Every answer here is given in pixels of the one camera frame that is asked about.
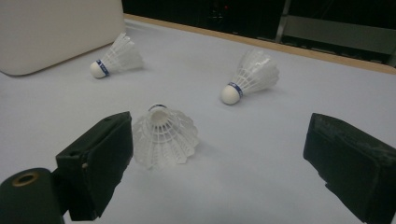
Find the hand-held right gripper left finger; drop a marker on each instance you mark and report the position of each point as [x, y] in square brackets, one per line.
[93, 168]

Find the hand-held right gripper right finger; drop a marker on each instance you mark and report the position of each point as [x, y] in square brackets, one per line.
[358, 168]

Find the white feather shuttlecock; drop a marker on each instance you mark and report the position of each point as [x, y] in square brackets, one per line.
[121, 57]
[165, 143]
[255, 74]

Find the white plastic storage bin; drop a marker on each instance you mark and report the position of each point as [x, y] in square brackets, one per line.
[56, 34]

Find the pale blue table mat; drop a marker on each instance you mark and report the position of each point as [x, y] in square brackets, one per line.
[249, 174]

